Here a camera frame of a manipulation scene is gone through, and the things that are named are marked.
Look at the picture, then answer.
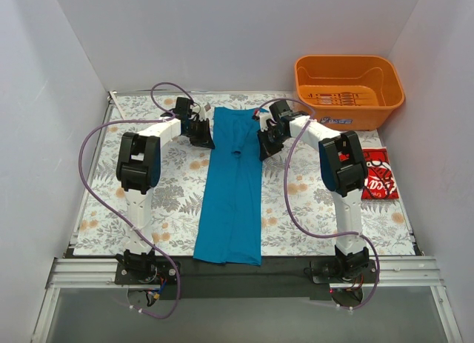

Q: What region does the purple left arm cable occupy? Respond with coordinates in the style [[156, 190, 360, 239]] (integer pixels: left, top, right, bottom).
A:
[[78, 81, 208, 319]]

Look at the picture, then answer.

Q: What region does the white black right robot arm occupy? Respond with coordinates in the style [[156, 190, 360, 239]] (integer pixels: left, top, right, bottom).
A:
[[253, 98, 370, 282]]

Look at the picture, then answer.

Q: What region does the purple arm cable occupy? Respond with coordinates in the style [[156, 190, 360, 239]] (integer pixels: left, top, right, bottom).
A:
[[78, 81, 208, 319], [253, 97, 381, 311]]

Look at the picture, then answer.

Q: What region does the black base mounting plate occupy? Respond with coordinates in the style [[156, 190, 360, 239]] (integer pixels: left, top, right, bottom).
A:
[[114, 253, 376, 307]]

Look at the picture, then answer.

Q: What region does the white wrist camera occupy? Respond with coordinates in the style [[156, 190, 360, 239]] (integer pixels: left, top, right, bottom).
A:
[[253, 111, 276, 132], [191, 103, 211, 121]]

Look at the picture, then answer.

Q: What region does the orange plastic basket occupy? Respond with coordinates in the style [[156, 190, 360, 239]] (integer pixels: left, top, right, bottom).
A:
[[294, 55, 405, 131]]

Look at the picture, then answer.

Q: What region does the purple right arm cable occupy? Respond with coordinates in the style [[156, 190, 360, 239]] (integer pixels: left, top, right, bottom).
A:
[[253, 97, 381, 311]]

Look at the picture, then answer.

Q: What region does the folded red printed t shirt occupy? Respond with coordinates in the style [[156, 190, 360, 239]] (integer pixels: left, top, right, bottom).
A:
[[361, 147, 399, 200]]

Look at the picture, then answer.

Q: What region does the aluminium frame rail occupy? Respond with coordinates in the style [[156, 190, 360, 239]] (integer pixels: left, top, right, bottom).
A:
[[47, 256, 444, 288]]

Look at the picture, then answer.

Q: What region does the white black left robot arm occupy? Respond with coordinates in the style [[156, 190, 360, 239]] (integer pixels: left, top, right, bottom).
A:
[[116, 97, 215, 284]]

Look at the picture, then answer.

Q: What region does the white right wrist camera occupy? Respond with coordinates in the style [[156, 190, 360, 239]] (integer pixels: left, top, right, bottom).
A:
[[253, 111, 276, 132]]

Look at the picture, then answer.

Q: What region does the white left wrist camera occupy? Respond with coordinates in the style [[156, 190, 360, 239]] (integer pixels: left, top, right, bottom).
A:
[[191, 103, 211, 121]]

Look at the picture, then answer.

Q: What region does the teal blue t shirt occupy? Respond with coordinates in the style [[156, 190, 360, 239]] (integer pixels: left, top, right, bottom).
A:
[[193, 107, 262, 266]]

